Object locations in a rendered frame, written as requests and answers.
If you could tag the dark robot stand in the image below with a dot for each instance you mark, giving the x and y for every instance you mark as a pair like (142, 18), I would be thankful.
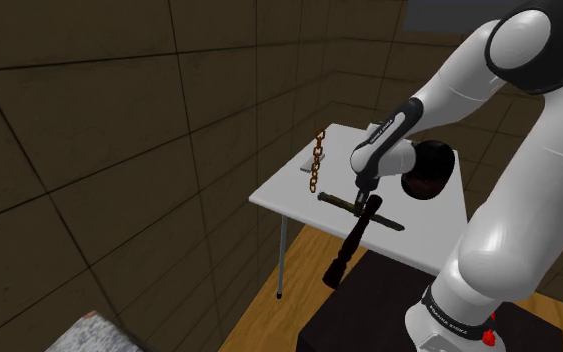
(359, 317)

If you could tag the black ridged club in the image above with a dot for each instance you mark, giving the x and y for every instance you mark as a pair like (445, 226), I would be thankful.
(351, 244)

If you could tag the dark olive metal rod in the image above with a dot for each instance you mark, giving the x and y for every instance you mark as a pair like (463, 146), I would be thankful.
(335, 201)

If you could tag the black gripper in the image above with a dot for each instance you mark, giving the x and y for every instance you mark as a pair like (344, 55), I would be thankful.
(365, 186)

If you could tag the grey mottled slab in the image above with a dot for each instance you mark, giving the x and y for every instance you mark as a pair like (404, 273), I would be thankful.
(91, 336)

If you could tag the small flat grey plate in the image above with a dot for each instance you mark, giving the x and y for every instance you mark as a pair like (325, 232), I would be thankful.
(306, 166)

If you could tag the white table with metal legs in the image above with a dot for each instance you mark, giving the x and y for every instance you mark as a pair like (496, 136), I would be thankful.
(422, 229)

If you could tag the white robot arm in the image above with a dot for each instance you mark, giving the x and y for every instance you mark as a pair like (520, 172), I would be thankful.
(515, 219)

